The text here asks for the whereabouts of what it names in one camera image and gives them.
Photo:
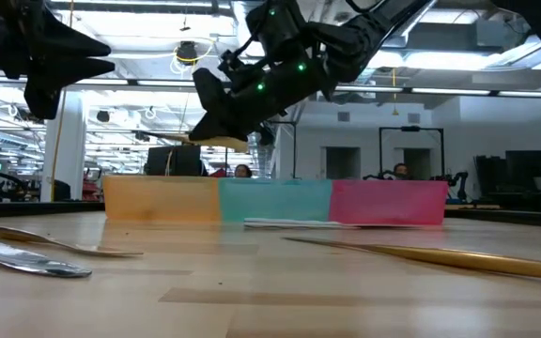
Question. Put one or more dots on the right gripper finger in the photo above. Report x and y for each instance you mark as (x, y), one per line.
(219, 124)
(265, 133)

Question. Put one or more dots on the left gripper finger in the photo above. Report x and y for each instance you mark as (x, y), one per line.
(64, 72)
(64, 42)

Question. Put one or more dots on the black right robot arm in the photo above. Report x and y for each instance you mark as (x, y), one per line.
(345, 37)

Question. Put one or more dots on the person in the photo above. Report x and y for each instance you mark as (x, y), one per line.
(242, 171)
(401, 171)

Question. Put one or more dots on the teal plastic bin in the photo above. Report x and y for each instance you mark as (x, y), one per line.
(275, 199)

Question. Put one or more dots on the white column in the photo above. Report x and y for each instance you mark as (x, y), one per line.
(71, 150)

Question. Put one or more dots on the orange plastic bin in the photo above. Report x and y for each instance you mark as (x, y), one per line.
(158, 199)

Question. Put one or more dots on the pink plastic bin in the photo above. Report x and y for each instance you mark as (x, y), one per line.
(388, 202)

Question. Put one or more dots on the black equipment rack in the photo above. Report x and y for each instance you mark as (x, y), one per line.
(519, 173)

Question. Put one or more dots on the black overhead camera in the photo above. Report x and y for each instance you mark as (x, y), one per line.
(187, 50)

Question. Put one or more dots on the black portal frame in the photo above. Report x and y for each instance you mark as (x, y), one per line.
(411, 128)

